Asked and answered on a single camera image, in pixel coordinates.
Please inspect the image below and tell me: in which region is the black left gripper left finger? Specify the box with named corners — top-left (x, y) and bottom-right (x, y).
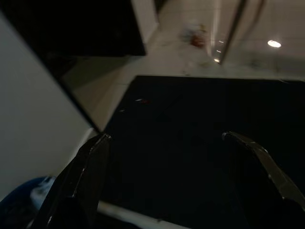
top-left (30, 133), bottom-right (112, 229)

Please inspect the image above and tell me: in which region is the blue rounded object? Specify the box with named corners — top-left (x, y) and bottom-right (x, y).
top-left (0, 176), bottom-right (59, 229)

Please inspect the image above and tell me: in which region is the black rubbish bin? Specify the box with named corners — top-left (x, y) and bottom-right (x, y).
top-left (96, 74), bottom-right (305, 229)

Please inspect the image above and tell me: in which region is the metal table leg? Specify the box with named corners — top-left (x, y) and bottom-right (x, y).
top-left (209, 0), bottom-right (266, 65)

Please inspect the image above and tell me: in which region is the crumpled red-brown trash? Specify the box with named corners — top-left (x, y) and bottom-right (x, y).
top-left (180, 22), bottom-right (209, 50)

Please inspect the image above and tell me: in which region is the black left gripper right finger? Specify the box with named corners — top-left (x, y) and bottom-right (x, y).
top-left (221, 130), bottom-right (305, 229)

